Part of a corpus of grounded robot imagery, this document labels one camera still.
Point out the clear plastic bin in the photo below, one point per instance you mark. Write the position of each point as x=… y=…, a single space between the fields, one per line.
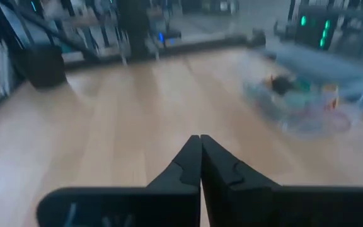
x=342 y=94

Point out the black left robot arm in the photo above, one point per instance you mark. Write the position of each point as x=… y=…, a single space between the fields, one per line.
x=134 y=28

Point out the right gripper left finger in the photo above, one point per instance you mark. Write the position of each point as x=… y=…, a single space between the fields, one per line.
x=169 y=205

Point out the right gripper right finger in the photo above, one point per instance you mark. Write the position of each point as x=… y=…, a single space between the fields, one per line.
x=247 y=205

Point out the black device green lights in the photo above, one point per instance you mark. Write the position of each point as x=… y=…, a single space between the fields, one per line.
x=314 y=34

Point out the wide black rubber band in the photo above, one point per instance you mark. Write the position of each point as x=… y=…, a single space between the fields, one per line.
x=282 y=85

